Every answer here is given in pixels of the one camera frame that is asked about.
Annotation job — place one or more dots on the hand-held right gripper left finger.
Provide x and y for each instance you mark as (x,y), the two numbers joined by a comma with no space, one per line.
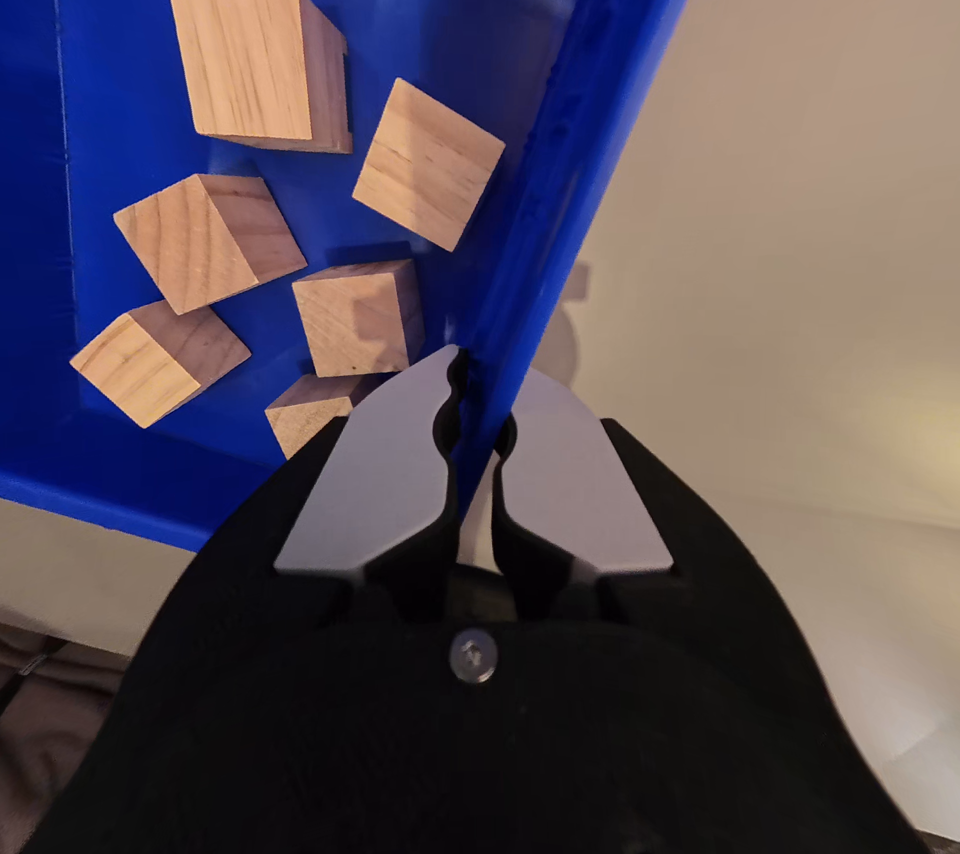
(375,486)

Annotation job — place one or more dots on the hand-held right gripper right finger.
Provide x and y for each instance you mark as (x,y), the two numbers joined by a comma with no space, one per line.
(577,486)

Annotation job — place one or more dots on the blue plastic bin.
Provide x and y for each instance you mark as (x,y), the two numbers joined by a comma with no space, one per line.
(450,6)

